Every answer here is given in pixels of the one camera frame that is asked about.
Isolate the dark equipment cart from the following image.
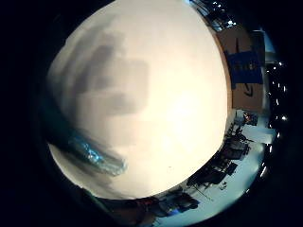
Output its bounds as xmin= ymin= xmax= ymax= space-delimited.
xmin=148 ymin=188 xmax=201 ymax=219

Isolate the black desk with equipment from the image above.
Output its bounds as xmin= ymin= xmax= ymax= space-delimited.
xmin=186 ymin=160 xmax=240 ymax=191

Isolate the cardboard box with blue tape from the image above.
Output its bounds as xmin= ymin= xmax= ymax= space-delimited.
xmin=214 ymin=26 xmax=268 ymax=114

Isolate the row of ceiling lights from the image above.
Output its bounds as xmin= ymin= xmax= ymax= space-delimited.
xmin=264 ymin=61 xmax=289 ymax=140

